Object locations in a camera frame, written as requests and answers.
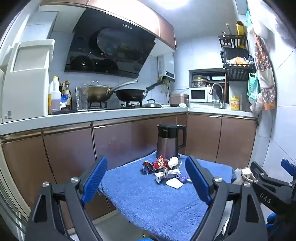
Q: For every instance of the blue white packet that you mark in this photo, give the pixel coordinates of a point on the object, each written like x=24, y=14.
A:
x=64, y=98

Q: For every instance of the purple wrapper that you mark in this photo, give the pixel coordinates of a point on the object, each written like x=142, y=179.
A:
x=184, y=178

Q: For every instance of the white napkin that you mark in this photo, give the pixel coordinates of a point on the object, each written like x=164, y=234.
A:
x=174, y=183

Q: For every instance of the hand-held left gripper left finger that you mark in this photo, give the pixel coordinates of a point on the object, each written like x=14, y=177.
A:
x=94, y=179

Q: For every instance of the white cloth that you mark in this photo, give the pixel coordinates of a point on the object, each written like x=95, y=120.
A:
x=182, y=105

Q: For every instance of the white plastic bag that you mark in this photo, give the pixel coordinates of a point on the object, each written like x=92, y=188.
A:
x=174, y=161

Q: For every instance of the floral apron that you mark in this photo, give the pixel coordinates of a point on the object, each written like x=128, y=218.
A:
x=266, y=69

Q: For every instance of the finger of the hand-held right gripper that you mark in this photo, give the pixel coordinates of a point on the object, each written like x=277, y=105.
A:
x=288, y=165
x=256, y=170

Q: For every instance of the hanging plastic bag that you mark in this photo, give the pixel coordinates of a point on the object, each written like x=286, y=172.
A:
x=257, y=105

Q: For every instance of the black wok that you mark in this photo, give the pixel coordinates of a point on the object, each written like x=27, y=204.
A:
x=130, y=95

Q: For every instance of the dark sauce bottle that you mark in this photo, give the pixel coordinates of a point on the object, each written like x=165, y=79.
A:
x=67, y=92

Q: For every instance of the yellow detergent bottle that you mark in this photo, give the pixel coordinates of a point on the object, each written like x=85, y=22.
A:
x=235, y=103

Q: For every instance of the silver wrapper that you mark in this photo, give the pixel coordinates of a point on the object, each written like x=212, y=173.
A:
x=159, y=177

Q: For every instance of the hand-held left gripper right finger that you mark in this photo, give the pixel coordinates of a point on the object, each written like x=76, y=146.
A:
x=196, y=179

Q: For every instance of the white countertop appliance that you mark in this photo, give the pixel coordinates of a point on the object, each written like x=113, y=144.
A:
x=25, y=81

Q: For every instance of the red printed snack wrapper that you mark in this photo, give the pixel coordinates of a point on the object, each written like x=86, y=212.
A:
x=160, y=162

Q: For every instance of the steel faucet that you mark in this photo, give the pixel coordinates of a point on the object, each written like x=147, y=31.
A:
x=218, y=87

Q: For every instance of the blue towel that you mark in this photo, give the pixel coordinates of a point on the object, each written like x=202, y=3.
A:
x=148, y=204

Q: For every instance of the black white wrapper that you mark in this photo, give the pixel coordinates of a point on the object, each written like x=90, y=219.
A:
x=174, y=173

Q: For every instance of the person's right hand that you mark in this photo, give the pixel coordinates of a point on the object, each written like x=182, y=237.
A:
x=271, y=218

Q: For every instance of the white water heater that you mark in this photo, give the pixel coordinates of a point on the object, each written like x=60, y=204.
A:
x=167, y=67

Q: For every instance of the black dish rack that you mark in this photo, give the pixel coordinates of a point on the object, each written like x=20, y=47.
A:
x=239, y=69

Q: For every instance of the brown black electric kettle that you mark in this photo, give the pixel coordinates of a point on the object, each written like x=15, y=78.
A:
x=167, y=141

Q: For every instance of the brown rice cooker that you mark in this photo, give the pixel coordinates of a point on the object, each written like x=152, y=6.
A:
x=179, y=99

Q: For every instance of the beige waste bin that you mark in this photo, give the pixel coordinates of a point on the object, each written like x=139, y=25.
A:
x=246, y=175

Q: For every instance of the gas stove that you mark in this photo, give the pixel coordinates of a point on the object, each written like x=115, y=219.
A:
x=115, y=105

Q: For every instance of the golden wok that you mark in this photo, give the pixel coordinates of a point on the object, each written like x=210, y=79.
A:
x=99, y=92

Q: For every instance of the white oil jug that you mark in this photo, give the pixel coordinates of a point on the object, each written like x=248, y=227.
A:
x=54, y=97

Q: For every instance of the white microwave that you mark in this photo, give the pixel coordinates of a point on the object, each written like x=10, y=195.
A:
x=200, y=95

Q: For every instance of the brown wooden board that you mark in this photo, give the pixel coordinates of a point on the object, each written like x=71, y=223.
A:
x=227, y=92

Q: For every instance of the black glass range hood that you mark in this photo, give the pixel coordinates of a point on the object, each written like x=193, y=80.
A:
x=108, y=46

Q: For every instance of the green cutting board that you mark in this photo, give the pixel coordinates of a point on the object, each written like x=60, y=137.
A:
x=253, y=87

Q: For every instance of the orange food bag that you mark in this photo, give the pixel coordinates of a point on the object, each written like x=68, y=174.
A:
x=238, y=60

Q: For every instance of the brown base cabinets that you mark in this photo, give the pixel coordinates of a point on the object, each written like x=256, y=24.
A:
x=69, y=157

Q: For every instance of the stacked steel pots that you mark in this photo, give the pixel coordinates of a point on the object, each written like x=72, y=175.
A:
x=199, y=81

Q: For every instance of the pot lid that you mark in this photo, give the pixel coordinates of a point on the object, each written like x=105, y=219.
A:
x=152, y=104

